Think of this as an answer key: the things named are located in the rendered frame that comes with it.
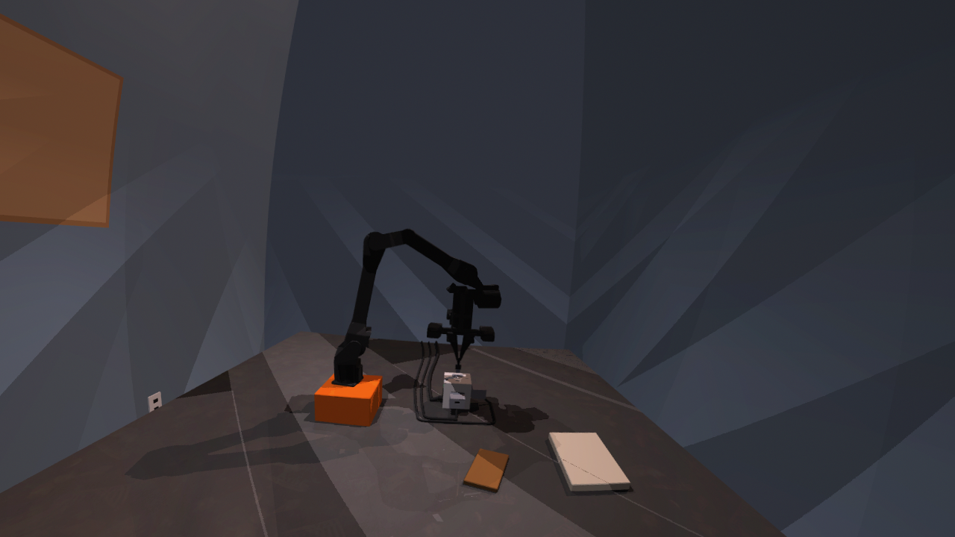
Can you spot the black cables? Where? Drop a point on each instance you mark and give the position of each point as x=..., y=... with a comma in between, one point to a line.
x=457, y=399

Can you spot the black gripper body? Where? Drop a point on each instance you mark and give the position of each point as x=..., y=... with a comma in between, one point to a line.
x=461, y=324

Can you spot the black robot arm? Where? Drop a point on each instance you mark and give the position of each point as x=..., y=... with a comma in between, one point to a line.
x=348, y=370

